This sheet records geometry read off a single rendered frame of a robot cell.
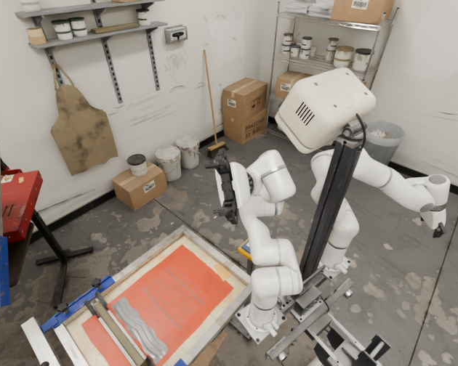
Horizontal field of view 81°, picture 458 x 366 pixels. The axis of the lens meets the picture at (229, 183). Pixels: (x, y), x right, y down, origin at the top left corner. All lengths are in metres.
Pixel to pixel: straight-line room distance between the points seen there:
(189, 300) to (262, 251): 0.60
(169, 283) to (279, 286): 0.73
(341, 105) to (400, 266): 2.55
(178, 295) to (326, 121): 1.12
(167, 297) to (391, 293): 2.04
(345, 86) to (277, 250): 0.57
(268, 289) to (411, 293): 2.17
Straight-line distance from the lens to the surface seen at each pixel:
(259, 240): 1.01
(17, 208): 2.04
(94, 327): 1.53
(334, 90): 0.73
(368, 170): 1.01
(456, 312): 3.11
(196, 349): 1.34
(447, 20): 3.76
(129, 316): 1.49
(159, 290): 1.52
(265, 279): 0.94
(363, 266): 2.97
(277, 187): 0.72
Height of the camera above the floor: 2.26
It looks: 40 degrees down
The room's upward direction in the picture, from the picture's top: straight up
